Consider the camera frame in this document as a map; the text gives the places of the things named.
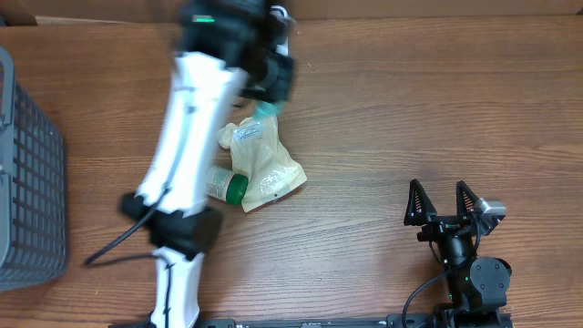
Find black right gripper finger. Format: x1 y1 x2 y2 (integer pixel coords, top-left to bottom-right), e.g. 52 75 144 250
404 179 437 226
455 180 479 217

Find teal tissue pack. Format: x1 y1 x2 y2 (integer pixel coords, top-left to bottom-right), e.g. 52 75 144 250
253 101 286 120

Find white bottle with green cap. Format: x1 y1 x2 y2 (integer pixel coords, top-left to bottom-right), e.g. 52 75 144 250
206 166 249 205

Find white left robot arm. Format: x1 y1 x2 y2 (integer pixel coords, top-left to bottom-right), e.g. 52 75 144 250
120 0 293 328

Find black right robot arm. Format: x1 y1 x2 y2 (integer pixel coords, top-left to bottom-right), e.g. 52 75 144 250
400 179 514 328

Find white barcode scanner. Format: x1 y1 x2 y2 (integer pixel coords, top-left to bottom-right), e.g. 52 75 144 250
270 5 293 56

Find clear plastic pouch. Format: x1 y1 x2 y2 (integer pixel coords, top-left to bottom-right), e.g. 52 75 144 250
217 116 307 212

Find grey plastic basket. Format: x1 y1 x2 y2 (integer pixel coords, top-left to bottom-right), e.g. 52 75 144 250
1 48 69 292

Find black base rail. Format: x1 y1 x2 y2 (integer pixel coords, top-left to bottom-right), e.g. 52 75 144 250
109 314 515 328

